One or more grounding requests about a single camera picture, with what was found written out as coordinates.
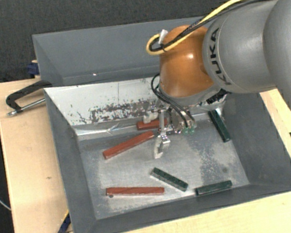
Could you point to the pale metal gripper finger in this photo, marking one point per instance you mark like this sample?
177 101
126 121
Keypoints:
149 117
160 146

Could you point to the red-brown flat block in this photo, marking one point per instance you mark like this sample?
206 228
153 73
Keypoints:
147 124
128 144
134 190

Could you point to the dark green flat block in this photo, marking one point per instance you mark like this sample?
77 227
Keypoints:
170 179
220 126
213 187

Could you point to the grey metal bin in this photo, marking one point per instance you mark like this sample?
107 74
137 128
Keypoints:
132 168

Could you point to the pale wood flat board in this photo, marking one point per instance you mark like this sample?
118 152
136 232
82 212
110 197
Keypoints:
32 165

